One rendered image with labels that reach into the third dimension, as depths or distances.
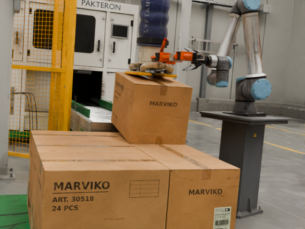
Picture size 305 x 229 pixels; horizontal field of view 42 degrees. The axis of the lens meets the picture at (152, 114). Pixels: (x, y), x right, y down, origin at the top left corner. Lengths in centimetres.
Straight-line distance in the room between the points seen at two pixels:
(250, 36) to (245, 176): 103
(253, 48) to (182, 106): 67
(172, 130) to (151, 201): 82
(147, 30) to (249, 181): 136
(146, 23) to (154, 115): 67
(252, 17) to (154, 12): 69
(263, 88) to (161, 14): 88
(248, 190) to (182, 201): 119
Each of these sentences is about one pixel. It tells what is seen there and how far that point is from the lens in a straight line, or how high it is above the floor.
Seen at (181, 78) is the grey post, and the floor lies 100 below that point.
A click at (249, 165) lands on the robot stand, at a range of 311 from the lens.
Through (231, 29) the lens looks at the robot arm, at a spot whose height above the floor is 138.
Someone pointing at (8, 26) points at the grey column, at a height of 133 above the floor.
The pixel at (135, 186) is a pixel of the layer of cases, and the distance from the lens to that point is 193.
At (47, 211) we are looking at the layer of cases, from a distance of 187.
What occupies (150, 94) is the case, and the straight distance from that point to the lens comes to 257.
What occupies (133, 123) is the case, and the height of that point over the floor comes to 68.
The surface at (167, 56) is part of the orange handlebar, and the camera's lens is 254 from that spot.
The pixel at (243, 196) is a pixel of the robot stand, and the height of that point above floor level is 15.
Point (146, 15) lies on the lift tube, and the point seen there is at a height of 141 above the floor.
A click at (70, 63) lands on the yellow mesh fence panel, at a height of 105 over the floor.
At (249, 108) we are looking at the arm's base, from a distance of 306.
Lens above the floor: 98
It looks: 5 degrees down
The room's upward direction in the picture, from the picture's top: 4 degrees clockwise
